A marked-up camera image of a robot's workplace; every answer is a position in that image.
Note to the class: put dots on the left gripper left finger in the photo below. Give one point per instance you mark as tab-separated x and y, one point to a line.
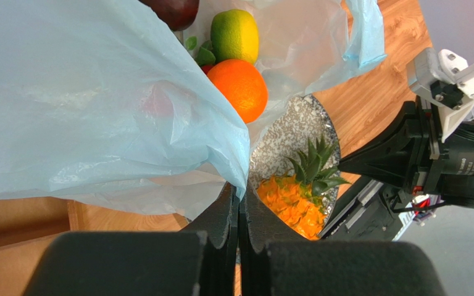
197	260

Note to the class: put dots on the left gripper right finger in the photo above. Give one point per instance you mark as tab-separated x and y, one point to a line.
275	260

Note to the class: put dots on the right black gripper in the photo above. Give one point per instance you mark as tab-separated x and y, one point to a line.
411	158

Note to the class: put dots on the orange pineapple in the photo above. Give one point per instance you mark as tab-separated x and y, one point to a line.
300	197

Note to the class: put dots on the orange fruit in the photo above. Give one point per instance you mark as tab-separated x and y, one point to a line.
243	87

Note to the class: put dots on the light blue plastic bag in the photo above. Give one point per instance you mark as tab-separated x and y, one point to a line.
101	103

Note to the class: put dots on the yellow green lemon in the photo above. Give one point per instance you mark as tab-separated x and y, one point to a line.
235	35

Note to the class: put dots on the dark purple fruit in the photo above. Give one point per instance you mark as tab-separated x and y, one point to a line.
177	14

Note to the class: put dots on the speckled ceramic plate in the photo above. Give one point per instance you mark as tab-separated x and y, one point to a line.
305	121

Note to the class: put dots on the brown wooden divided tray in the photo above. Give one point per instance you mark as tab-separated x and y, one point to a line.
28	226

